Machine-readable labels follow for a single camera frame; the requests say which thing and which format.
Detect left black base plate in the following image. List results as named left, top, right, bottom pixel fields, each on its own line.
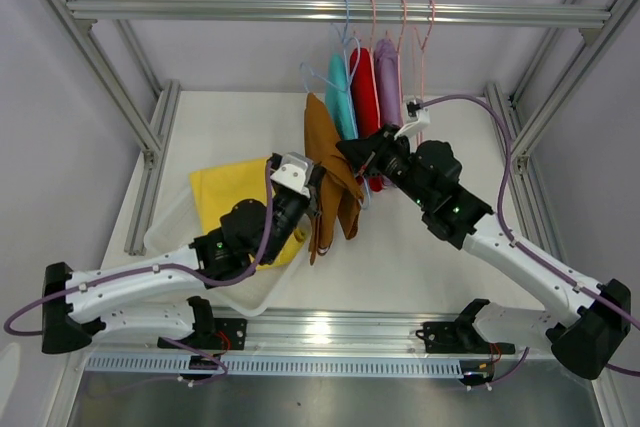
left=184, top=318, right=248, bottom=381

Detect aluminium hanging rail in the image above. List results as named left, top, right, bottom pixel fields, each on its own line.
left=66, top=0, right=612, bottom=28

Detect slotted cable duct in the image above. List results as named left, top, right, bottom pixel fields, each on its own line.
left=85, top=353, right=463, bottom=379

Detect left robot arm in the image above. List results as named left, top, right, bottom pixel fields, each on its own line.
left=41, top=154, right=326, bottom=355

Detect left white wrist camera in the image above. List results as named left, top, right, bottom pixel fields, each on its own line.
left=270, top=152, right=314, bottom=199

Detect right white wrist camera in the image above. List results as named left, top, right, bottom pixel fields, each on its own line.
left=394, top=100, right=431, bottom=139

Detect yellow trousers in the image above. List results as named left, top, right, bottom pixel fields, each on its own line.
left=189, top=155, right=304, bottom=285

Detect blue hanger of brown trousers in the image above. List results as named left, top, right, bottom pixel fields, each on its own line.
left=298, top=36, right=375, bottom=209

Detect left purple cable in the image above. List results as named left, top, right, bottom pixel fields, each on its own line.
left=2, top=156, right=281, bottom=393

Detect lilac trousers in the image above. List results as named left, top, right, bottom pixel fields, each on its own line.
left=374, top=38, right=403, bottom=126

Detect white plastic basket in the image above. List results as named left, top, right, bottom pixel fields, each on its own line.
left=144, top=188, right=311, bottom=317

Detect blue hanger of teal trousers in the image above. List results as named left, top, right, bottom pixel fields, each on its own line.
left=329, top=0, right=351, bottom=55

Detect teal trousers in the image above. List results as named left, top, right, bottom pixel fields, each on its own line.
left=325, top=54, right=358, bottom=140

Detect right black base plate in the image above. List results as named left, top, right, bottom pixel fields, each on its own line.
left=415, top=321, right=516, bottom=361

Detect red trousers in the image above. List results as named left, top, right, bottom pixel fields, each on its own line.
left=348, top=45, right=385, bottom=193

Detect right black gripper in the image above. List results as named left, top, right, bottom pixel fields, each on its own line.
left=336, top=123, right=432, bottom=209

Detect pink hanger of red trousers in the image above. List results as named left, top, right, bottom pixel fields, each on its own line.
left=352, top=0, right=384, bottom=123

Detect aluminium frame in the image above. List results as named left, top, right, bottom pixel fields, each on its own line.
left=0, top=0, right=640, bottom=427

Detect brown trousers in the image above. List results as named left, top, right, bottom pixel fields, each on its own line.
left=304, top=93, right=364, bottom=265

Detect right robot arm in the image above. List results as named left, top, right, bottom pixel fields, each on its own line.
left=337, top=126, right=631, bottom=380

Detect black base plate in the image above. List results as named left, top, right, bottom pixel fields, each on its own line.
left=184, top=318, right=248, bottom=381
left=415, top=321, right=516, bottom=361

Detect pink hanger of yellow trousers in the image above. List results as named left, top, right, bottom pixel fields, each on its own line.
left=409, top=0, right=439, bottom=143

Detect pink hanger of lilac trousers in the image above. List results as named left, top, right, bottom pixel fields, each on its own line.
left=395, top=0, right=408, bottom=105

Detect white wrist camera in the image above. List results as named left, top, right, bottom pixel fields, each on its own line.
left=270, top=152, right=314, bottom=199
left=394, top=100, right=431, bottom=139

